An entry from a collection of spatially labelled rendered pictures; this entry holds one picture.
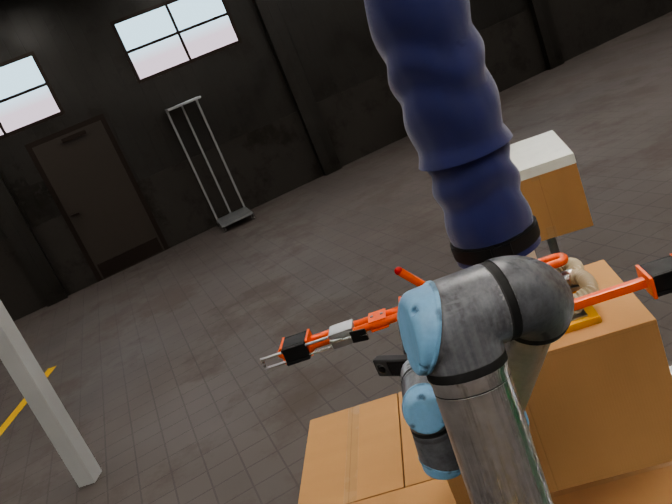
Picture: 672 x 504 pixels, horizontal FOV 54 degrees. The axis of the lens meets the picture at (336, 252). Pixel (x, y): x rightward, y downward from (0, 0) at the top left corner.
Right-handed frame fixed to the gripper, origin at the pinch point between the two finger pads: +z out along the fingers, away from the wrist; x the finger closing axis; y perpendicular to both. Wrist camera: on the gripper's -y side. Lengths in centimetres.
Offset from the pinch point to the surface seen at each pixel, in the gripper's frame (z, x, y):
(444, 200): 7.4, 27.2, 19.4
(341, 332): 10.9, 1.1, -17.9
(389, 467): 47, -70, -29
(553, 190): 182, -38, 73
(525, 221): 7.0, 15.5, 36.0
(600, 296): -13.1, 0.6, 44.2
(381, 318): 11.0, 1.3, -6.4
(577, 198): 182, -46, 83
